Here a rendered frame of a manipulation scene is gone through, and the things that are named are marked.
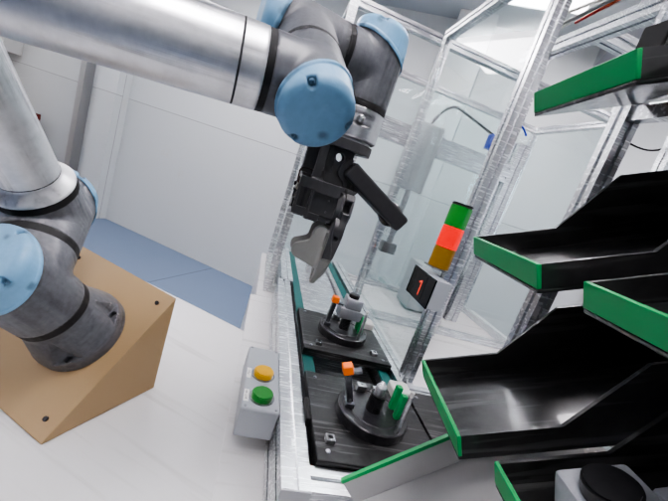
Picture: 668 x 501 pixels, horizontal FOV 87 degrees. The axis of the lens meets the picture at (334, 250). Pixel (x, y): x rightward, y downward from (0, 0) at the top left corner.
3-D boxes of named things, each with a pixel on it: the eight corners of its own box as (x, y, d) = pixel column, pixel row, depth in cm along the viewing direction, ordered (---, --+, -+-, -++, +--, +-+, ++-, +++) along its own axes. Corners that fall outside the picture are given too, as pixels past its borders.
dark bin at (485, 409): (458, 460, 31) (454, 384, 29) (422, 377, 44) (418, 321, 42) (792, 430, 30) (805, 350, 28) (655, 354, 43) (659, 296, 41)
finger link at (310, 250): (281, 273, 53) (299, 216, 51) (318, 283, 54) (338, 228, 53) (281, 280, 50) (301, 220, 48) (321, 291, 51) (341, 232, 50)
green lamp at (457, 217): (449, 226, 79) (458, 205, 78) (439, 222, 83) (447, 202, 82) (468, 232, 80) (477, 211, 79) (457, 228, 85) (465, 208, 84)
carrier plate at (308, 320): (301, 354, 87) (304, 346, 87) (296, 312, 110) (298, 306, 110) (389, 373, 92) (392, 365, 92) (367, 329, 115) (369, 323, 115)
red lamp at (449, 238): (441, 247, 80) (449, 226, 79) (431, 242, 84) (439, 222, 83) (460, 252, 81) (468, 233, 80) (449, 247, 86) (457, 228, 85)
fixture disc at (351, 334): (320, 341, 93) (323, 334, 92) (315, 317, 106) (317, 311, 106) (369, 352, 96) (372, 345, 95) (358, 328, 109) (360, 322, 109)
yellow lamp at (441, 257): (432, 266, 81) (440, 247, 80) (423, 260, 85) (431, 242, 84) (451, 272, 82) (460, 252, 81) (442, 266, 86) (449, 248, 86)
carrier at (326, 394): (313, 470, 55) (339, 402, 52) (302, 377, 78) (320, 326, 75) (448, 489, 60) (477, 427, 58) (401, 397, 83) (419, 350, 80)
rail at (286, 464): (260, 546, 50) (282, 484, 48) (270, 301, 135) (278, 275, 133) (297, 549, 52) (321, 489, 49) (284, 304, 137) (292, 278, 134)
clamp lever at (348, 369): (345, 404, 65) (343, 368, 63) (343, 397, 67) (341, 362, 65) (364, 401, 66) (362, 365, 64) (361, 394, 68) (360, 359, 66)
